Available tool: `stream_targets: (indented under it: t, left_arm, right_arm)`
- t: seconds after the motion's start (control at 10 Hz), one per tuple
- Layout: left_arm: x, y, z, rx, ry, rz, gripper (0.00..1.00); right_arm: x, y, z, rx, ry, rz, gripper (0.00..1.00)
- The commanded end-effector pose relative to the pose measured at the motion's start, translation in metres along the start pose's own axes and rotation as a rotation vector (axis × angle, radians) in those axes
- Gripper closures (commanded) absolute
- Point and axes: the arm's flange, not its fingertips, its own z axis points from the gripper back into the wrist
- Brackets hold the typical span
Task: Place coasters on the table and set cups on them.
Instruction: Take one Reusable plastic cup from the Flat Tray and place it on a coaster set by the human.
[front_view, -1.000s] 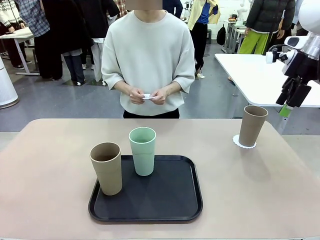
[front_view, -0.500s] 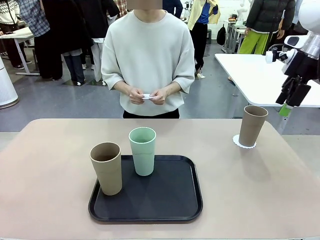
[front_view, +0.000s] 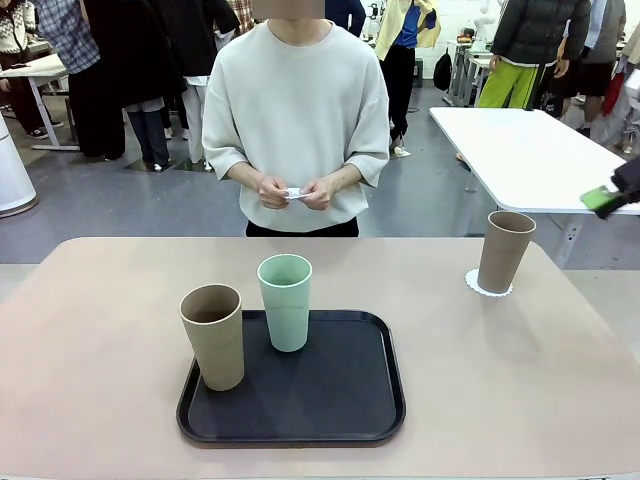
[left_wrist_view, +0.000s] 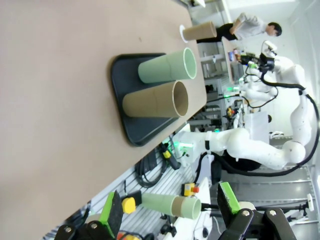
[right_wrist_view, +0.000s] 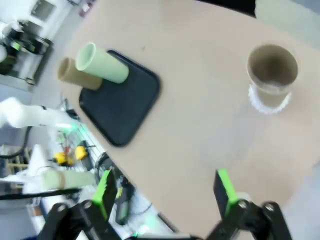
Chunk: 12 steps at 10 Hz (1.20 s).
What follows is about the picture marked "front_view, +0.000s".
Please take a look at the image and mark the bystander in yellow jacket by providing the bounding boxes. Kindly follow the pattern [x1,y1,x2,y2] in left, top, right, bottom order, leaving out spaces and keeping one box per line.
[374,0,442,156]

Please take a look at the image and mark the white cylindrical air purifier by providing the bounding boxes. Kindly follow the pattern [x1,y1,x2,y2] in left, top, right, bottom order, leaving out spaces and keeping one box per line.
[0,114,39,219]

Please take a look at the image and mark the bystander in patterned sweater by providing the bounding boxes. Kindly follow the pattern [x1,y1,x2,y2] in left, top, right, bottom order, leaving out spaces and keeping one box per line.
[0,0,64,141]

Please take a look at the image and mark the person's left forearm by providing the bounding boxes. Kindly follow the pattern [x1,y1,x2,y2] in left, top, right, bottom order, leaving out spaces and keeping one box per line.
[327,162,364,194]

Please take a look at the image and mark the bystander in black coat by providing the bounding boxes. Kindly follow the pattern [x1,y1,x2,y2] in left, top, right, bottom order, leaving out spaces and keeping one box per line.
[82,0,189,172]

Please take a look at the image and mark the bystander in plaid shirt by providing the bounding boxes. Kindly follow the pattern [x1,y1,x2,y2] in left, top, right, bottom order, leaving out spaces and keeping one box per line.
[37,0,126,161]

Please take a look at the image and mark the brown cup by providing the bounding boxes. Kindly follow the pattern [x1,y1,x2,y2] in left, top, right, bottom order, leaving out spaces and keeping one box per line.
[179,283,246,392]
[476,210,538,294]

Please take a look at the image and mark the bystander in white trousers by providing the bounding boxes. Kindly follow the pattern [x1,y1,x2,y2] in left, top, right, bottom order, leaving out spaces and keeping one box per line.
[164,0,241,169]

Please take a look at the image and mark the blurred person head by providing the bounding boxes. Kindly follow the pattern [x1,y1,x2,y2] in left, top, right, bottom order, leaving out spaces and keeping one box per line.
[251,0,327,39]

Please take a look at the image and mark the pale green cup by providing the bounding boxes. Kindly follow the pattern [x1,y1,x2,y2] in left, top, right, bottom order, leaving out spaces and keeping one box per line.
[256,253,314,354]

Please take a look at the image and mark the black backpack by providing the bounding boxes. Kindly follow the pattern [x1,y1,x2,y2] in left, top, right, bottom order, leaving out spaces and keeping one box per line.
[432,48,454,92]

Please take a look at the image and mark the bystander in dark blue top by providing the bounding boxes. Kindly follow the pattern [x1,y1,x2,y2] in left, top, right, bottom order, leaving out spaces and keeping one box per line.
[327,0,367,39]

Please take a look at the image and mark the cream sweater torso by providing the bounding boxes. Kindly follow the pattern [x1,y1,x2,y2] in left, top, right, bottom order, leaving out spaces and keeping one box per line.
[202,18,391,232]

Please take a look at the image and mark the person's right hand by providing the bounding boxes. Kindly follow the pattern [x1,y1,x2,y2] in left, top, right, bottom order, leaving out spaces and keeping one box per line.
[256,173,294,211]

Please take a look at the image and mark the bystander in grey vest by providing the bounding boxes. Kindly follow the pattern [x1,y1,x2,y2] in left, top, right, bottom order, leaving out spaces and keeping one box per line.
[569,0,629,139]

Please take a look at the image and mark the bystander with red bag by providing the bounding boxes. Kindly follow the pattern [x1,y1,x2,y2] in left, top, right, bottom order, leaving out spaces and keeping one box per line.
[602,42,640,156]

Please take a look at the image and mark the bystander in lime trousers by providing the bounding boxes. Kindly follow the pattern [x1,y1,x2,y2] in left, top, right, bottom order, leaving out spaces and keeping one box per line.
[474,0,594,110]

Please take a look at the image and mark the black trousers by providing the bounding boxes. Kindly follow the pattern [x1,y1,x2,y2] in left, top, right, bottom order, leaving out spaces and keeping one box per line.
[245,217,360,238]

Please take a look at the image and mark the bystander in black printed trousers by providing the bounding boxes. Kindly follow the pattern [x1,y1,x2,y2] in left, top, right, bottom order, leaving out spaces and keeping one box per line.
[542,29,576,120]

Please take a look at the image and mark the person's left hand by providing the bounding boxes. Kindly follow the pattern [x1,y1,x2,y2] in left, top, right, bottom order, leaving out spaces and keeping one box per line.
[299,175,337,212]

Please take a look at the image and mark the black plastic tray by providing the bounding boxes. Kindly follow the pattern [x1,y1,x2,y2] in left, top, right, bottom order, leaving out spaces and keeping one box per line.
[175,309,407,448]

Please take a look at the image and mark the large white table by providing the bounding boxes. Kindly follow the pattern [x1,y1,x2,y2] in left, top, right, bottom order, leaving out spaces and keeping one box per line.
[428,106,640,271]

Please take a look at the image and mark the person's right forearm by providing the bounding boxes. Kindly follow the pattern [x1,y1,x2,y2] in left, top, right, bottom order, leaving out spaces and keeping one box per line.
[227,160,266,194]

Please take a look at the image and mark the small white background desk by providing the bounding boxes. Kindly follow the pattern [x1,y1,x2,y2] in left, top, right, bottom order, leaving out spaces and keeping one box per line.
[444,37,494,107]

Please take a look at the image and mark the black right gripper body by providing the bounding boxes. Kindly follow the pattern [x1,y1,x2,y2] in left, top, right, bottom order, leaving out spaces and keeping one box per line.
[612,155,640,201]

